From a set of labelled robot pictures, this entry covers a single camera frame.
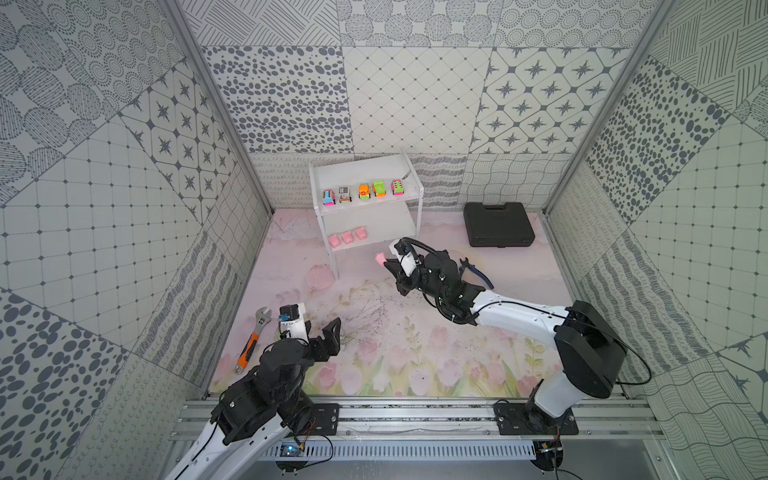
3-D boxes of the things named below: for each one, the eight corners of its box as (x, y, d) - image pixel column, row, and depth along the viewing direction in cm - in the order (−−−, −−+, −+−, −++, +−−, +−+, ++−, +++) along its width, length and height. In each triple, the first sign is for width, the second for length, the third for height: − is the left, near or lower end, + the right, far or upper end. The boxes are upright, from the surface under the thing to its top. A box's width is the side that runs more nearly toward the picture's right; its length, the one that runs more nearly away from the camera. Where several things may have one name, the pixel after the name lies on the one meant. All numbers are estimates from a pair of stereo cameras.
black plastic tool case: (469, 248, 111) (472, 240, 107) (461, 211, 124) (463, 202, 120) (532, 248, 111) (537, 240, 107) (518, 211, 124) (522, 202, 120)
